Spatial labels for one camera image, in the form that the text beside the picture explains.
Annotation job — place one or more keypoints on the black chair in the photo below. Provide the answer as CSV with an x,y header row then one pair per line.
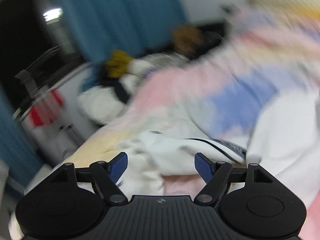
x,y
215,33

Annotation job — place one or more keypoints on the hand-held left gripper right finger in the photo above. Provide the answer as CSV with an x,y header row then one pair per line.
x,y
205,167

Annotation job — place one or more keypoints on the white garment with black trim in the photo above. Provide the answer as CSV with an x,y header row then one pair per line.
x,y
180,155

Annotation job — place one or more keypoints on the brown paper bag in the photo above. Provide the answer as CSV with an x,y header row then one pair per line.
x,y
186,38

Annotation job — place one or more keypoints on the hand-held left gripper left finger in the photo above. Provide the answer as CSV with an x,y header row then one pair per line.
x,y
118,166

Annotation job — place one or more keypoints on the garment steamer stand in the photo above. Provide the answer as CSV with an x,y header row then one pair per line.
x,y
55,130

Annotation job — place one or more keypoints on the pastel tie-dye bed sheet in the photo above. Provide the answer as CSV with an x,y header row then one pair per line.
x,y
200,85

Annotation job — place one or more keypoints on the outdoor drying rack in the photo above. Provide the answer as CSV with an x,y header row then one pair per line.
x,y
35,72

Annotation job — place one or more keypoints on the dark window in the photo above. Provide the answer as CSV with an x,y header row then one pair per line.
x,y
25,30

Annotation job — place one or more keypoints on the mustard yellow garment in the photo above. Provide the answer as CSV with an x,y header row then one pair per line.
x,y
118,63

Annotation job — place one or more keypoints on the red garment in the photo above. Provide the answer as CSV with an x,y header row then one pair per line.
x,y
43,111

